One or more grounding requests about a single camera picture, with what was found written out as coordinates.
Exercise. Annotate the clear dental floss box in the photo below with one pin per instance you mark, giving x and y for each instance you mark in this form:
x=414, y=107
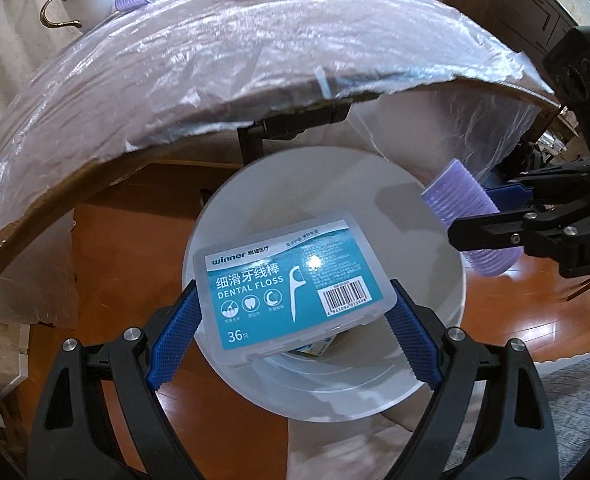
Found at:
x=275, y=285

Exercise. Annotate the dark wooden cabinet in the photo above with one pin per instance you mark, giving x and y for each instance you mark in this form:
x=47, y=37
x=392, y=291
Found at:
x=525, y=5

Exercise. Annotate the grey rug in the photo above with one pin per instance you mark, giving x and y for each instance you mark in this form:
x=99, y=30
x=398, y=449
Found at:
x=575, y=410

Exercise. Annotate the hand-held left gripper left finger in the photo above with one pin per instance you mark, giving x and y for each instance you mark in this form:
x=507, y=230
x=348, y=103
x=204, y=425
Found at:
x=175, y=345

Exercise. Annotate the white plastic bucket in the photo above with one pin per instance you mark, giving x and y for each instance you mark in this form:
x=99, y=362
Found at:
x=325, y=185

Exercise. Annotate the round wooden table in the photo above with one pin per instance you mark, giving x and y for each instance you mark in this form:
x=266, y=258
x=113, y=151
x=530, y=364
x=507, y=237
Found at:
x=25, y=230

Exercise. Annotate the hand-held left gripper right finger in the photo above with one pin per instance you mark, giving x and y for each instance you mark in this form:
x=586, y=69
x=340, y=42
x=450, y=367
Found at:
x=415, y=340

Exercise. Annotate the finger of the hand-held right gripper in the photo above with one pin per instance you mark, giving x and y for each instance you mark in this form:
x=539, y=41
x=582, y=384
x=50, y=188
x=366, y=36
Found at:
x=485, y=230
x=512, y=194

